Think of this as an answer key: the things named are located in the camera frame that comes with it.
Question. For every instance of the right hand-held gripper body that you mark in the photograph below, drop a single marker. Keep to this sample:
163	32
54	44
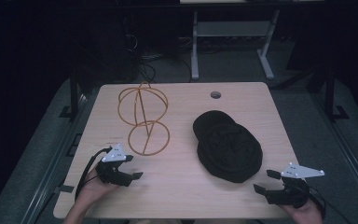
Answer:
293	193

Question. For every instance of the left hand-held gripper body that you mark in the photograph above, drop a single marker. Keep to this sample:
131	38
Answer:
114	154

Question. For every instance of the black cap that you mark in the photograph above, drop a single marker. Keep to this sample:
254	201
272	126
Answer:
227	149

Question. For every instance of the person's right hand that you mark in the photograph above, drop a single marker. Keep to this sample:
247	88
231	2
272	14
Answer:
307	214

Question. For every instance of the person's left hand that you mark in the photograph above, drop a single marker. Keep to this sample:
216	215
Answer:
93	191

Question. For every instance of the black metal stand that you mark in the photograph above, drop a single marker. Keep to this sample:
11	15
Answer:
73	93
330	93

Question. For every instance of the white metal desk frame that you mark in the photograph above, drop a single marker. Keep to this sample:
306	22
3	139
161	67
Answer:
230	29

